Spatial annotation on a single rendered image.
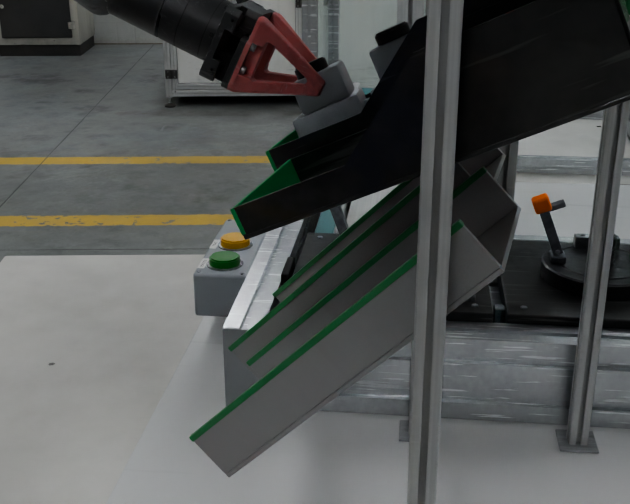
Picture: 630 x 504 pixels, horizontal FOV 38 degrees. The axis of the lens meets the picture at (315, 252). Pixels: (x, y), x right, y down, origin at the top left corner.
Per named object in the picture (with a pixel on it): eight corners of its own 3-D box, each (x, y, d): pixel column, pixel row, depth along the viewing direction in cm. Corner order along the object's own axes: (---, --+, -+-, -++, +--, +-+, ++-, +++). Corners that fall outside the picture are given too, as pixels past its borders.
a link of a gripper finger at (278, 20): (347, 46, 85) (257, 1, 85) (339, 54, 79) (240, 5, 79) (316, 112, 88) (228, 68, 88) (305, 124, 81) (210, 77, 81)
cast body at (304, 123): (305, 152, 82) (272, 79, 81) (312, 143, 86) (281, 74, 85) (391, 116, 80) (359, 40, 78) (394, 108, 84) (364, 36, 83)
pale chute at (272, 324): (260, 383, 85) (227, 348, 85) (302, 323, 97) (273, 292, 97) (490, 198, 73) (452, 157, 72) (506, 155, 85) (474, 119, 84)
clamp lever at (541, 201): (550, 258, 111) (532, 202, 109) (548, 252, 113) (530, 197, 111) (580, 249, 111) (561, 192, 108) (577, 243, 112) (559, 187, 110)
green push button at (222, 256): (206, 275, 118) (206, 261, 117) (213, 263, 122) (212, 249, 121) (237, 276, 118) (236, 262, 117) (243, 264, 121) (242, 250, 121)
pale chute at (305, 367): (227, 479, 72) (188, 438, 71) (281, 395, 83) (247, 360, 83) (505, 271, 59) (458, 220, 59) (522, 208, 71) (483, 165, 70)
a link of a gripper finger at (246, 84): (345, 48, 84) (253, 2, 84) (336, 56, 77) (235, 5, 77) (313, 115, 86) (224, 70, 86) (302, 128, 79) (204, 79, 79)
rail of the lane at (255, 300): (225, 406, 106) (221, 321, 102) (313, 179, 188) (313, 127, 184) (272, 409, 105) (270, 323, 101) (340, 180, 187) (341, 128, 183)
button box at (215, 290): (194, 316, 119) (192, 272, 116) (227, 256, 138) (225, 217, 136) (248, 319, 118) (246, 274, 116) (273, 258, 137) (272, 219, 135)
